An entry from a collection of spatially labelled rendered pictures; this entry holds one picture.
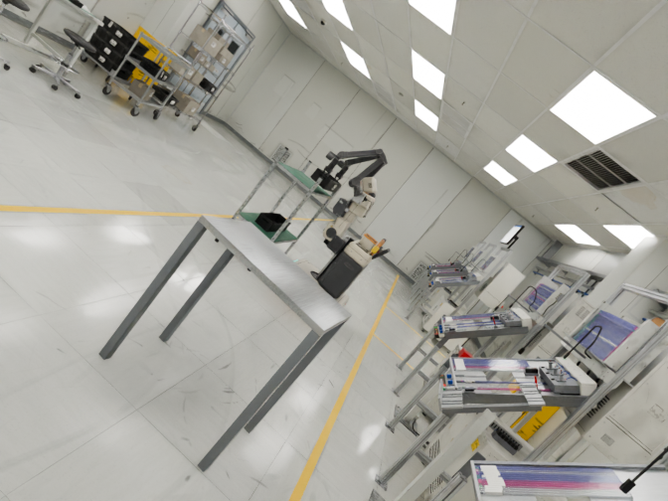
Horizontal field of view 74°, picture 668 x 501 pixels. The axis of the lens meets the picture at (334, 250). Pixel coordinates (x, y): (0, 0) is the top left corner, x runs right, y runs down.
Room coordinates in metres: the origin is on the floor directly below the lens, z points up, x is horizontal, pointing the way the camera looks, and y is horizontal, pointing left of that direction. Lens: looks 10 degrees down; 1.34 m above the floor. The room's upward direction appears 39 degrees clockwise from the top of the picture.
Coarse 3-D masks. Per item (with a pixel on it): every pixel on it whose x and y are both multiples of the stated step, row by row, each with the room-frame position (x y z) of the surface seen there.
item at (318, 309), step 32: (224, 224) 1.87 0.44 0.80; (224, 256) 2.17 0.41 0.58; (256, 256) 1.81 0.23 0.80; (160, 288) 1.79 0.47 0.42; (288, 288) 1.74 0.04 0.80; (320, 288) 2.07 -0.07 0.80; (128, 320) 1.77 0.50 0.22; (320, 320) 1.69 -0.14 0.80; (288, 384) 2.02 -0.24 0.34; (256, 416) 2.03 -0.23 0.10; (224, 448) 1.63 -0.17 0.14
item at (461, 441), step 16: (480, 416) 2.19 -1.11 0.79; (464, 432) 2.19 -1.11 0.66; (480, 432) 2.18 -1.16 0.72; (448, 448) 2.19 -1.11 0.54; (464, 448) 2.18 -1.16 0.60; (432, 464) 2.19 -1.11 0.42; (448, 464) 2.18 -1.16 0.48; (416, 480) 2.20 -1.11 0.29; (432, 480) 2.18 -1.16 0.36; (400, 496) 2.21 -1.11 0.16; (416, 496) 2.18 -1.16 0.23
